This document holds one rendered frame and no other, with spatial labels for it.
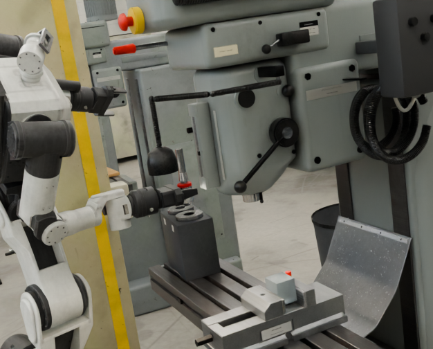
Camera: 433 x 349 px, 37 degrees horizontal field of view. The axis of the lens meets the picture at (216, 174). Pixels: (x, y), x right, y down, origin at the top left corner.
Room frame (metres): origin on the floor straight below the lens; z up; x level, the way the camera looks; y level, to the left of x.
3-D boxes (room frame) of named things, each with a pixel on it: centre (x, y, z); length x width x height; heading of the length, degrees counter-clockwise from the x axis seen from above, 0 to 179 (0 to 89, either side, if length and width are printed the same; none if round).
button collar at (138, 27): (1.52, 0.13, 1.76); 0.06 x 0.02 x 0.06; 24
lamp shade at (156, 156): (1.51, 0.12, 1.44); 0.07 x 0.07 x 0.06
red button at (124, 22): (1.51, 0.15, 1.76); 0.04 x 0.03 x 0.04; 24
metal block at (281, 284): (1.54, -0.12, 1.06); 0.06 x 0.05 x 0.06; 24
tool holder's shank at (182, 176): (2.04, 0.11, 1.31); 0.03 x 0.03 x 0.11
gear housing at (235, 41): (1.63, -0.12, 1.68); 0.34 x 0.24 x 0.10; 114
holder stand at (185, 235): (2.09, 0.12, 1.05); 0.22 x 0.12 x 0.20; 18
